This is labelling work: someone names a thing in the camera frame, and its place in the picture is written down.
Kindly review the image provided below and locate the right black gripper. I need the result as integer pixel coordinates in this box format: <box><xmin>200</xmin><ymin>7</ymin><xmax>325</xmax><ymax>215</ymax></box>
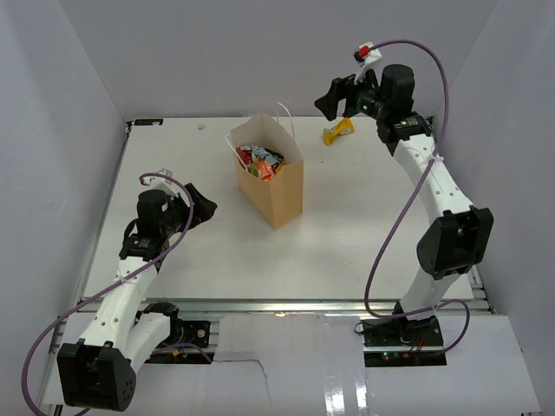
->
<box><xmin>314</xmin><ymin>65</ymin><xmax>389</xmax><ymax>122</ymax></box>

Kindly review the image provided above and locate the small yellow candy wrapper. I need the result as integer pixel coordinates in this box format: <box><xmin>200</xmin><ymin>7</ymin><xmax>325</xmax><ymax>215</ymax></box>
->
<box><xmin>323</xmin><ymin>118</ymin><xmax>355</xmax><ymax>146</ymax></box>

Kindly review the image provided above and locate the small magenta wrapper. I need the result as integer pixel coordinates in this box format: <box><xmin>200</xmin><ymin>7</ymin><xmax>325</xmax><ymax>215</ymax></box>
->
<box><xmin>236</xmin><ymin>147</ymin><xmax>251</xmax><ymax>165</ymax></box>

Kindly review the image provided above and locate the orange fruit candy bag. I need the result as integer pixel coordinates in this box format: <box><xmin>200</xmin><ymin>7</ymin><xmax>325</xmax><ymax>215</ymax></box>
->
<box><xmin>249</xmin><ymin>158</ymin><xmax>279</xmax><ymax>181</ymax></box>

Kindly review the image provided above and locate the silver wrapper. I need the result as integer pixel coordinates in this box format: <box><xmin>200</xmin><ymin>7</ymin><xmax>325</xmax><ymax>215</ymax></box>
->
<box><xmin>239</xmin><ymin>145</ymin><xmax>265</xmax><ymax>166</ymax></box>

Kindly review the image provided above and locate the purple M&M's packet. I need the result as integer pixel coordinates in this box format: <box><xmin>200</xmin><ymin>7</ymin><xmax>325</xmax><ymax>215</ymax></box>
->
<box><xmin>264</xmin><ymin>148</ymin><xmax>284</xmax><ymax>172</ymax></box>

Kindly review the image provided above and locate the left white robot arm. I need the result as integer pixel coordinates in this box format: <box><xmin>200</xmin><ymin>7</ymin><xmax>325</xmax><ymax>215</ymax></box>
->
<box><xmin>56</xmin><ymin>177</ymin><xmax>218</xmax><ymax>412</ymax></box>

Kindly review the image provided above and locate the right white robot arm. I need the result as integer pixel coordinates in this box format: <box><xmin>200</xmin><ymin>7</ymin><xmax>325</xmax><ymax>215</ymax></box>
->
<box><xmin>315</xmin><ymin>64</ymin><xmax>493</xmax><ymax>346</ymax></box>

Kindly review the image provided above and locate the brown paper bag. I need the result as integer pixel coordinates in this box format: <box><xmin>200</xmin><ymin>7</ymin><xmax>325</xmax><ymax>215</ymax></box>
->
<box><xmin>225</xmin><ymin>112</ymin><xmax>304</xmax><ymax>230</ymax></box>

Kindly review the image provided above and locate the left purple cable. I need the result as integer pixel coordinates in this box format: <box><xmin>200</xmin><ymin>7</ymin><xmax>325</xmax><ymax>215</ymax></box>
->
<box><xmin>22</xmin><ymin>172</ymin><xmax>213</xmax><ymax>416</ymax></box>

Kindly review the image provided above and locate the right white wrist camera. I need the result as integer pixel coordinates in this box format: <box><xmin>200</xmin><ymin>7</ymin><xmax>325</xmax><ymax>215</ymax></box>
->
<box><xmin>353</xmin><ymin>42</ymin><xmax>382</xmax><ymax>84</ymax></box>

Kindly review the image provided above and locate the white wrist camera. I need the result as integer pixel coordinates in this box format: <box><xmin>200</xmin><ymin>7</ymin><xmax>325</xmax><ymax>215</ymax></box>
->
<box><xmin>140</xmin><ymin>168</ymin><xmax>181</xmax><ymax>198</ymax></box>
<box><xmin>353</xmin><ymin>42</ymin><xmax>382</xmax><ymax>84</ymax></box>

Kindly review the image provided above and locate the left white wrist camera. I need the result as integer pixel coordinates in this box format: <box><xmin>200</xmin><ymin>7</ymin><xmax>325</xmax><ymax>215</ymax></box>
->
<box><xmin>140</xmin><ymin>168</ymin><xmax>181</xmax><ymax>198</ymax></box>

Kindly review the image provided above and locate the aluminium front rail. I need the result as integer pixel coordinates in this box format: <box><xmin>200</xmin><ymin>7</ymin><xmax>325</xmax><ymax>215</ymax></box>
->
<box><xmin>76</xmin><ymin>298</ymin><xmax>491</xmax><ymax>314</ymax></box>

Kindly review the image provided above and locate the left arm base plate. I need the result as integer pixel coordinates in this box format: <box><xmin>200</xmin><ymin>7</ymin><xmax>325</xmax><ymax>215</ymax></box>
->
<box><xmin>147</xmin><ymin>321</ymin><xmax>213</xmax><ymax>365</ymax></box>

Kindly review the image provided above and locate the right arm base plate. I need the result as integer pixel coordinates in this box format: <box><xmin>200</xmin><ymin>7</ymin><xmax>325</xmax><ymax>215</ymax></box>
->
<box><xmin>354</xmin><ymin>317</ymin><xmax>447</xmax><ymax>368</ymax></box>

